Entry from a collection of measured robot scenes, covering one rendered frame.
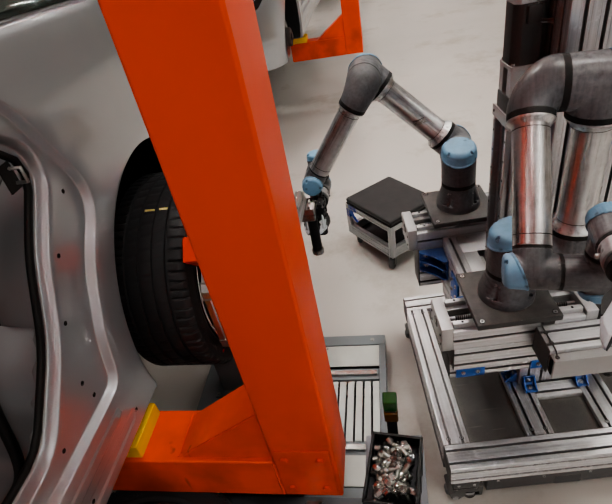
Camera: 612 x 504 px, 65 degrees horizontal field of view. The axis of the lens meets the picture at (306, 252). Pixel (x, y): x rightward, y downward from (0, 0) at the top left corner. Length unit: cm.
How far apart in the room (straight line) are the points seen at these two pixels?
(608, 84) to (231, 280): 81
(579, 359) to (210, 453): 99
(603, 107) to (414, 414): 145
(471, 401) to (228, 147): 149
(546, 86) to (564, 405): 124
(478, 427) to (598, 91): 121
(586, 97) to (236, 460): 115
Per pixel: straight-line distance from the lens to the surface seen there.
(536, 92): 112
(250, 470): 138
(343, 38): 498
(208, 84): 70
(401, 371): 232
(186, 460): 142
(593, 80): 114
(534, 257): 106
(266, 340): 96
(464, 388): 201
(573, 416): 201
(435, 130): 182
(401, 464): 142
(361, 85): 164
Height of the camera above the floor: 180
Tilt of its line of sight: 36 degrees down
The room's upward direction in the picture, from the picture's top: 12 degrees counter-clockwise
